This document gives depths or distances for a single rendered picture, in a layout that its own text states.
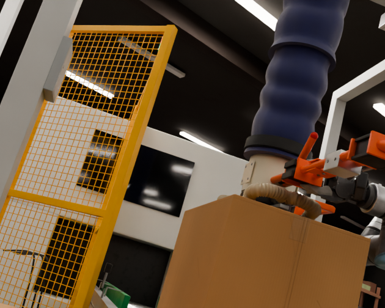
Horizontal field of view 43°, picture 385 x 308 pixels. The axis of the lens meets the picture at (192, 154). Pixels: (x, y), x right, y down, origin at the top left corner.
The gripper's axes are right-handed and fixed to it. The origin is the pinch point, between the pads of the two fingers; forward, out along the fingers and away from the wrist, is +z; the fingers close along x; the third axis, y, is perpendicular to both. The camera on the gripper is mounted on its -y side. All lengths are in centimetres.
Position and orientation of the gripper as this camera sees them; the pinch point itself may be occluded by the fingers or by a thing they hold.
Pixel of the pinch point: (308, 173)
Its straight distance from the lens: 140.2
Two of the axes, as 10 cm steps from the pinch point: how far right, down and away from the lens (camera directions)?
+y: -2.3, 2.0, 9.5
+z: -9.3, -3.3, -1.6
